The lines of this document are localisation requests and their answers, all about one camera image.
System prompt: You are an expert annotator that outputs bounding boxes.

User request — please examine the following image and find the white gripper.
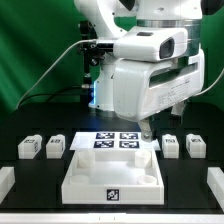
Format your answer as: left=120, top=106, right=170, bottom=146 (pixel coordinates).
left=113, top=50, right=204, bottom=142

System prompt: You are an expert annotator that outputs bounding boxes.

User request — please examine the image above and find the white square tabletop part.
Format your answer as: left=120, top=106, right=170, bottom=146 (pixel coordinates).
left=61, top=149, right=164, bottom=205

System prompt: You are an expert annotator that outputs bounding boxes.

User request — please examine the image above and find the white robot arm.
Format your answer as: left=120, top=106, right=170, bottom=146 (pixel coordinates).
left=74, top=0, right=224, bottom=142

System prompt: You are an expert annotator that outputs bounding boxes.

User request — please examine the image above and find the white marker sheet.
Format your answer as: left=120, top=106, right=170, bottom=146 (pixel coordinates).
left=70, top=131, right=160, bottom=151

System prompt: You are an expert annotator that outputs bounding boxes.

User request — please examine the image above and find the right white obstacle block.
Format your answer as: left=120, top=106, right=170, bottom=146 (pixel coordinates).
left=207, top=167, right=224, bottom=211

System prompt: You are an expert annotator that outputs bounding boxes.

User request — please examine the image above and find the white obstacle block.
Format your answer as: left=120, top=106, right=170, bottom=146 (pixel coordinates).
left=207, top=167, right=224, bottom=211
left=0, top=167, right=15, bottom=204

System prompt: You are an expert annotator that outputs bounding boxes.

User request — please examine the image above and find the left white obstacle block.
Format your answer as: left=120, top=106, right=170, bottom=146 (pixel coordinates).
left=0, top=167, right=15, bottom=204

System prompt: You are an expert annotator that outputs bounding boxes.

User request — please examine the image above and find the grey right cable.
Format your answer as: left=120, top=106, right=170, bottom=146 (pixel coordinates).
left=194, top=68, right=224, bottom=98

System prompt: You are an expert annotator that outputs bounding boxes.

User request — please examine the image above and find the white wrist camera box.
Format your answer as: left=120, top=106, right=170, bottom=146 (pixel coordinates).
left=113, top=26, right=188, bottom=62

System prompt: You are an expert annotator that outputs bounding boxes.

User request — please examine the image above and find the black camera on stand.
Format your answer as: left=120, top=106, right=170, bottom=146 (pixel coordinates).
left=77, top=20, right=116, bottom=101

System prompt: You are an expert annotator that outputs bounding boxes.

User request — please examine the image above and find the grey camera cable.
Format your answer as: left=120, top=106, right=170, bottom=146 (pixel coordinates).
left=15, top=39, right=98, bottom=110

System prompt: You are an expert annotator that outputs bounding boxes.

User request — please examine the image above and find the black cable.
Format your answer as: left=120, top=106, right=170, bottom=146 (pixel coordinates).
left=18, top=86, right=84, bottom=108

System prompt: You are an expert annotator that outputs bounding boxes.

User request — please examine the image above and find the white front rail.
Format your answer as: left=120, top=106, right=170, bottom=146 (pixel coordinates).
left=0, top=213, right=224, bottom=224

